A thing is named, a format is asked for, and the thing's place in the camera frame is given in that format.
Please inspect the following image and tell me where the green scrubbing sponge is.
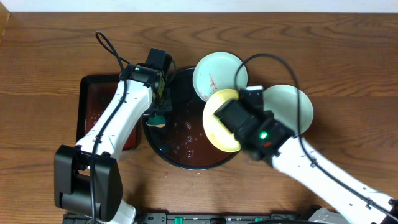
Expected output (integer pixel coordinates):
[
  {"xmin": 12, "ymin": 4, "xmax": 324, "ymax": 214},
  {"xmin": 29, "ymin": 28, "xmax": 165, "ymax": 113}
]
[{"xmin": 146, "ymin": 115, "xmax": 166, "ymax": 128}]

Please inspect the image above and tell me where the yellow plate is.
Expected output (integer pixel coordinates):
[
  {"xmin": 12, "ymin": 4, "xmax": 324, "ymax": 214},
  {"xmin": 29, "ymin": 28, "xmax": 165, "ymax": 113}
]
[{"xmin": 203, "ymin": 89, "xmax": 241, "ymax": 152}]

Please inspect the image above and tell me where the light blue plate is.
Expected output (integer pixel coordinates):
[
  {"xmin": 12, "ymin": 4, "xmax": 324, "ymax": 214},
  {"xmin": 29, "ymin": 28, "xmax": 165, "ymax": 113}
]
[{"xmin": 263, "ymin": 85, "xmax": 314, "ymax": 134}]

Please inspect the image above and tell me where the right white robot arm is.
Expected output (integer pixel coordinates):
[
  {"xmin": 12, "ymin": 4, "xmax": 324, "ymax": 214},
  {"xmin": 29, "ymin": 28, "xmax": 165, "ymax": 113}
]
[{"xmin": 234, "ymin": 118, "xmax": 397, "ymax": 223}]

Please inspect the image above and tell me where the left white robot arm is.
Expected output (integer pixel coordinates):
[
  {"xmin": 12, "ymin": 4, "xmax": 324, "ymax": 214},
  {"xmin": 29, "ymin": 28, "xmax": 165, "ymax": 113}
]
[{"xmin": 54, "ymin": 64, "xmax": 165, "ymax": 223}]

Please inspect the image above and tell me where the round black tray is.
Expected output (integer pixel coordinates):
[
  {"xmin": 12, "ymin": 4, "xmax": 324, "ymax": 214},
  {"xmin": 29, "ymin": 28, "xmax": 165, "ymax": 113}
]
[{"xmin": 142, "ymin": 67, "xmax": 238, "ymax": 170}]

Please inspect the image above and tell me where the black rectangular tray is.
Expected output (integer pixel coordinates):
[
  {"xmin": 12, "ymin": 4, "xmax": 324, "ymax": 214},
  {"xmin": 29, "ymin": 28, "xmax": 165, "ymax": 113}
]
[{"xmin": 75, "ymin": 73, "xmax": 139, "ymax": 151}]

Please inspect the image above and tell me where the pale green plate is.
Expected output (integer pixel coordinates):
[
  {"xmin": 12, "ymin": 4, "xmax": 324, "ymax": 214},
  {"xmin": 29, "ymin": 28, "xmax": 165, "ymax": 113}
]
[{"xmin": 192, "ymin": 52, "xmax": 242, "ymax": 101}]

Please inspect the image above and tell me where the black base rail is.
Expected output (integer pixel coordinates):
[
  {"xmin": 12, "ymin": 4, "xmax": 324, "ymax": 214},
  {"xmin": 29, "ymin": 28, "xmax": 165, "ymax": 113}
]
[{"xmin": 62, "ymin": 205, "xmax": 340, "ymax": 224}]

